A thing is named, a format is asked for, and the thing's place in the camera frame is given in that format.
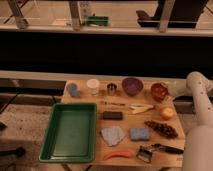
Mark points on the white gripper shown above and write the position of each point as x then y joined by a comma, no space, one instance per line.
176,89

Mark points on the red-brown bowl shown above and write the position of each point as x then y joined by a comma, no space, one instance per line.
159,91

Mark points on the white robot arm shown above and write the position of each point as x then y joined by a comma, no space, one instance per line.
198,153

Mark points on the yellow apple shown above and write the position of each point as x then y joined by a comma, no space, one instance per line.
166,113

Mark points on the bunch of dark grapes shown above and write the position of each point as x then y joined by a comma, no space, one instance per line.
162,129

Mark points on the purple bowl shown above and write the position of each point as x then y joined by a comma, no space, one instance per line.
132,86

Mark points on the blue sponge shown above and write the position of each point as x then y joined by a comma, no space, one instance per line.
137,134

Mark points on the small metal cup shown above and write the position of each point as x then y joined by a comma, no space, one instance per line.
111,89

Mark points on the black machine on shelf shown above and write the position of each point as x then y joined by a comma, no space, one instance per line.
185,14

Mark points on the black rectangular block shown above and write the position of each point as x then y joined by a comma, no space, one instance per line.
112,115

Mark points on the thin brown stick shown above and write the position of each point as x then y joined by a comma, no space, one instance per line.
112,103

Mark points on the light blue folded cloth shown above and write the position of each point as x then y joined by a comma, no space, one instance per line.
112,135

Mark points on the white cup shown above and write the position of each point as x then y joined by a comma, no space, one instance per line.
93,85

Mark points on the red chili pepper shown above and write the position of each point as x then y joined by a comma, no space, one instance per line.
124,153

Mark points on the blue cup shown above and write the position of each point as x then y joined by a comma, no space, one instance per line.
72,89

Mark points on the green box on shelf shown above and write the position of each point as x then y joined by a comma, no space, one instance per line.
97,20

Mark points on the green plastic tray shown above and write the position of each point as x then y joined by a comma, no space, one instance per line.
70,136

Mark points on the black handled peeler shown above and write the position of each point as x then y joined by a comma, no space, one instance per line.
145,153

